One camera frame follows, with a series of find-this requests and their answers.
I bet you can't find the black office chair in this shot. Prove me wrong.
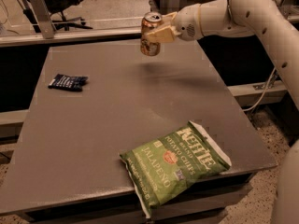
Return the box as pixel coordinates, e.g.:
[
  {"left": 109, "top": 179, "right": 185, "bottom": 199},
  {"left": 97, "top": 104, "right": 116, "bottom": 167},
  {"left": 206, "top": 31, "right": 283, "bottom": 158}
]
[{"left": 44, "top": 0, "right": 90, "bottom": 31}]

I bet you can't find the metal frame rail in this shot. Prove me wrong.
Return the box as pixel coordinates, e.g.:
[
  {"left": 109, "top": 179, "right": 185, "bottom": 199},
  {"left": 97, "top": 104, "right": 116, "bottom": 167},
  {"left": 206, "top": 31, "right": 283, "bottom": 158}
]
[{"left": 0, "top": 0, "right": 299, "bottom": 49}]

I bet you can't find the green jalapeno chips bag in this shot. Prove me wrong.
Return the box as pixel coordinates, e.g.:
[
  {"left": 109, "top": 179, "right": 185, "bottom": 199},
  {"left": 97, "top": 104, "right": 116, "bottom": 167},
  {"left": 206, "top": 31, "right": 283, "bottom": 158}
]
[{"left": 121, "top": 121, "right": 232, "bottom": 218}]

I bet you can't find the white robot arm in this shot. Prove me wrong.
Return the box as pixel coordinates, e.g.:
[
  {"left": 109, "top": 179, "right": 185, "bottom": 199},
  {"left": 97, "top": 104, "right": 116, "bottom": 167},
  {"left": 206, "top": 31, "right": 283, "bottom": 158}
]
[{"left": 144, "top": 0, "right": 299, "bottom": 224}]

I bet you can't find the white cable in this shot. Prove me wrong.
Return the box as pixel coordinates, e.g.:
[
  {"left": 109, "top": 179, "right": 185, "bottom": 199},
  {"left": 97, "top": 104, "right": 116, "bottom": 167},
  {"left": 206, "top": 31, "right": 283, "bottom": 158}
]
[{"left": 242, "top": 67, "right": 278, "bottom": 113}]

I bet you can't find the orange soda can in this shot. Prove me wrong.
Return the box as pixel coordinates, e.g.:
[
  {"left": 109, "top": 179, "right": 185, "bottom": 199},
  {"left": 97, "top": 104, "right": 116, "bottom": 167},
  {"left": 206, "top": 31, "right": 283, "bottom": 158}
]
[{"left": 140, "top": 11, "right": 162, "bottom": 56}]

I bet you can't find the blue rxbar blueberry wrapper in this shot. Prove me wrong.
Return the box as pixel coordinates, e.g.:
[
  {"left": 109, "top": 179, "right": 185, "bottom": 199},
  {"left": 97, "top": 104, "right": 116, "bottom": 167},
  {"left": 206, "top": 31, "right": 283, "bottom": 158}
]
[{"left": 48, "top": 74, "right": 88, "bottom": 91}]

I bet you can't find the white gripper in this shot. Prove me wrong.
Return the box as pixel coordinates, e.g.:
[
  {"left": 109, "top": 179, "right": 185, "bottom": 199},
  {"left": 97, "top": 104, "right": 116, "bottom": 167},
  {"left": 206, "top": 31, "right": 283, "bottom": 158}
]
[{"left": 145, "top": 4, "right": 203, "bottom": 43}]

